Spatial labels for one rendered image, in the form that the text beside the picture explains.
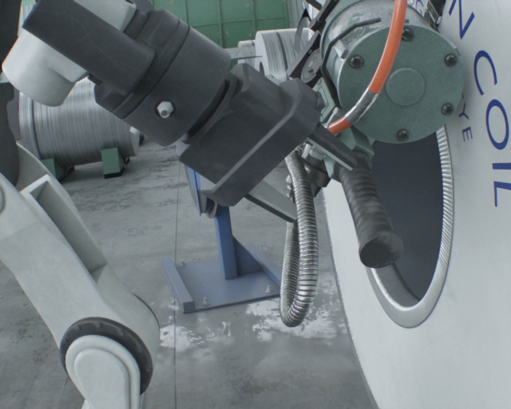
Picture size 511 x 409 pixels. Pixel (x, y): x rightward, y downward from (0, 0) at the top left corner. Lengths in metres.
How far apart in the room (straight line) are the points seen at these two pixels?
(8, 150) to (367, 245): 0.53
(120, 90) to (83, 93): 5.40
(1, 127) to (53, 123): 5.03
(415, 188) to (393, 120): 0.68
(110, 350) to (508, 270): 0.51
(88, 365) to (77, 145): 5.20
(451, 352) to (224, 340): 1.40
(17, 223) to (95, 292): 0.15
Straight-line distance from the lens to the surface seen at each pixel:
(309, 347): 2.01
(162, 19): 0.40
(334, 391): 1.73
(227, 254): 2.62
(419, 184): 1.29
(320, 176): 0.79
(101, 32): 0.36
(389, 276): 1.15
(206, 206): 2.40
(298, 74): 0.84
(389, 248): 0.51
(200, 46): 0.41
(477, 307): 0.72
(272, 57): 5.76
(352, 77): 0.58
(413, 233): 1.24
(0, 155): 0.78
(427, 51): 0.59
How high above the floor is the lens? 0.97
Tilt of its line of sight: 13 degrees down
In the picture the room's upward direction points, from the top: 6 degrees counter-clockwise
